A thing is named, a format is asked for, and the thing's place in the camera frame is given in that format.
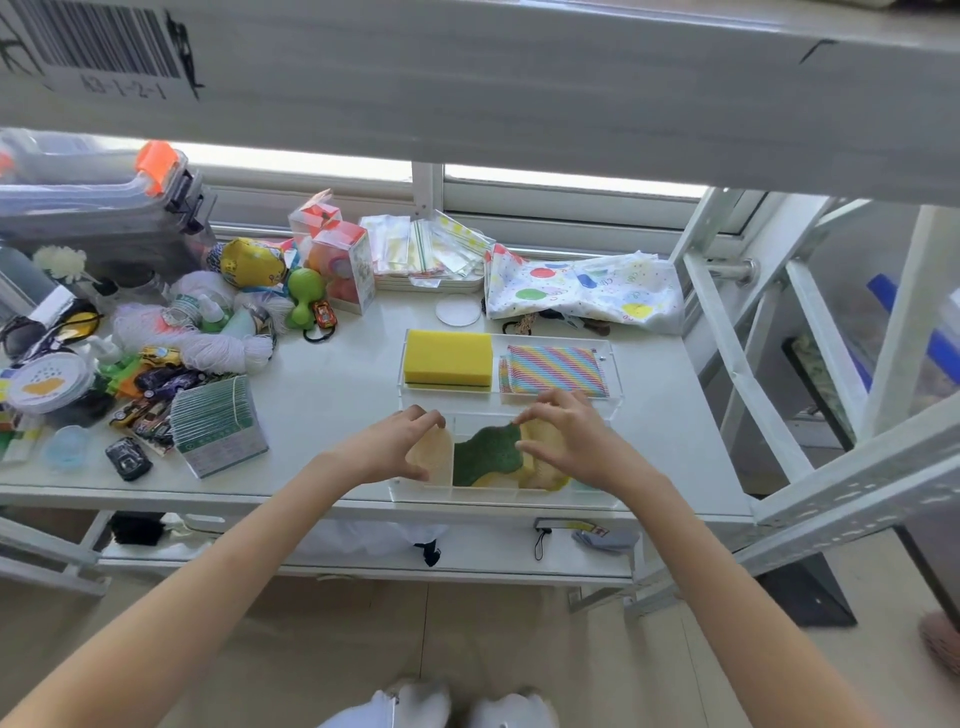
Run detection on black sunglasses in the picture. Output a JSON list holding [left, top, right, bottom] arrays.
[[0, 298, 103, 363]]

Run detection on black toy car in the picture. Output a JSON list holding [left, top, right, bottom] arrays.
[[104, 436, 154, 483]]

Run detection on pack of toy cars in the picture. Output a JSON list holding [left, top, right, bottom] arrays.
[[109, 396, 178, 456]]

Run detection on pink white toy box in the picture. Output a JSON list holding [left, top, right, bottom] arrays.
[[308, 219, 377, 315], [288, 189, 344, 243]]

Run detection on white yarn bundle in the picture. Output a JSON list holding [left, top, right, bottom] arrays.
[[112, 271, 277, 377]]

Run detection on small white green bottle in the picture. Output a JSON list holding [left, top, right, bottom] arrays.
[[195, 293, 231, 336]]

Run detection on person's right hand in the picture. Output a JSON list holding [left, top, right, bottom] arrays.
[[513, 388, 648, 498]]

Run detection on black cloth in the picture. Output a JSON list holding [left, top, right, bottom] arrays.
[[110, 512, 167, 548]]

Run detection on yellow loofah sponge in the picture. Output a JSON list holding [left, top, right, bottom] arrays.
[[517, 418, 577, 494]]

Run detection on black floor mat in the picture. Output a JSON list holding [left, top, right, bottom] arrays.
[[756, 550, 858, 629]]

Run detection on white polka dot cloth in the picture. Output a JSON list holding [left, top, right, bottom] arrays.
[[483, 243, 686, 336]]

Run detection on beige round sponge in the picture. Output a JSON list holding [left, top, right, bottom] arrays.
[[405, 427, 456, 486]]

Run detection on yellow block sponge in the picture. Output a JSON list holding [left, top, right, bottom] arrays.
[[403, 330, 495, 390]]

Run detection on person's left hand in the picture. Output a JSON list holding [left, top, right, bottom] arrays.
[[330, 405, 449, 493]]

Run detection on stack of patterned plastic bags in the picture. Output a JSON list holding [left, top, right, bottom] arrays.
[[359, 210, 497, 292]]

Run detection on person's white shoes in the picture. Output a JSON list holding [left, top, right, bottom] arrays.
[[318, 678, 561, 728]]

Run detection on white round coaster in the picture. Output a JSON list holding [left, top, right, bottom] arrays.
[[435, 294, 483, 329]]

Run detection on blue plastic bar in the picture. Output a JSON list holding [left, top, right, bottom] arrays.
[[867, 273, 960, 370]]

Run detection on green scouring pad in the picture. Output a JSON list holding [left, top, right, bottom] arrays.
[[452, 423, 525, 489]]

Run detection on white plastic bag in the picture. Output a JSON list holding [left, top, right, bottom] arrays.
[[291, 520, 452, 569]]

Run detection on barcode label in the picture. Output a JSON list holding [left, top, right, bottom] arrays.
[[0, 0, 198, 100]]

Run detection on white artificial flower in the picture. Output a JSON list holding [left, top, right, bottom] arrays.
[[33, 245, 89, 285]]

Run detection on green dumbbell toy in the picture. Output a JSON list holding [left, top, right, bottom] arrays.
[[286, 267, 328, 332]]

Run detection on white metal shelf rack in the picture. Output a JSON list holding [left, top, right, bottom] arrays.
[[0, 0, 960, 624]]

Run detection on person's right forearm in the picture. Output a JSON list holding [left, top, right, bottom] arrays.
[[618, 480, 886, 728]]

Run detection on person's left forearm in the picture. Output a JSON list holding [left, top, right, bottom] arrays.
[[0, 450, 354, 728]]

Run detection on clear acrylic divided tray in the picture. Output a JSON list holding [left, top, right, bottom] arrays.
[[397, 327, 625, 411], [387, 409, 625, 506]]

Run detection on clear storage box orange latch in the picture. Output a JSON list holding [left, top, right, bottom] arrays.
[[0, 127, 217, 285]]

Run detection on round white lidded container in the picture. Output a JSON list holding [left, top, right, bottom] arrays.
[[6, 351, 93, 415]]

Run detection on rainbow striped cloth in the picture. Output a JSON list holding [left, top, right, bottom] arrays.
[[498, 344, 609, 399]]

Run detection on metal window handle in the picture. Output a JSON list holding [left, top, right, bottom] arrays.
[[703, 258, 760, 288]]

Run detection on stack of green cards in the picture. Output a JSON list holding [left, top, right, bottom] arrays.
[[169, 374, 270, 480]]

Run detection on clear blue round lid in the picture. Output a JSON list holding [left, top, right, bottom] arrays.
[[42, 424, 92, 473]]

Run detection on yellow round toy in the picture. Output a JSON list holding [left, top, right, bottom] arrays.
[[219, 237, 289, 291]]

